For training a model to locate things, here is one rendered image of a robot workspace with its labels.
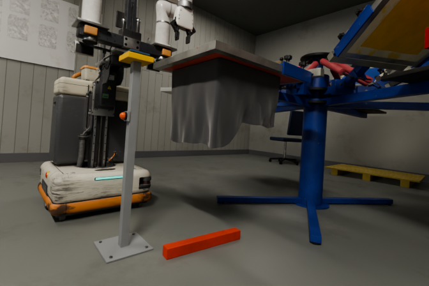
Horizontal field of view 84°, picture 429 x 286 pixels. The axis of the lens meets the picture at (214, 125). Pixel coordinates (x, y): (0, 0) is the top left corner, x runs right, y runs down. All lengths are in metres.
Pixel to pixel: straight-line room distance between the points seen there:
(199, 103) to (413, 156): 4.26
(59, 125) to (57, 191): 0.49
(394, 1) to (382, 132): 3.71
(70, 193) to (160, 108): 3.24
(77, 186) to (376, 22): 1.94
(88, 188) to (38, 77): 2.66
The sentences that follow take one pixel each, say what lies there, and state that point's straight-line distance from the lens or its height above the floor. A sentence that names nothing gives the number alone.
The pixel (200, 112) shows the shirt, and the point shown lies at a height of 0.69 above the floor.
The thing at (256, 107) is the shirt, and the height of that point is 0.75.
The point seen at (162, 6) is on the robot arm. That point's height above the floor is 1.39.
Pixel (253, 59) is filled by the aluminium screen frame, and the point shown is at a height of 0.96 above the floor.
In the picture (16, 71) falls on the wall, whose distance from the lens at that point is 4.13.
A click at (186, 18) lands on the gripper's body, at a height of 1.17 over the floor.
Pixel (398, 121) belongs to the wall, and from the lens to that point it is 5.08.
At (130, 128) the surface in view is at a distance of 1.25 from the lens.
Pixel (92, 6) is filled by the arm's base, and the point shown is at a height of 1.22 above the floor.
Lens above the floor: 0.62
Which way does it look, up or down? 1 degrees up
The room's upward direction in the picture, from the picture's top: 4 degrees clockwise
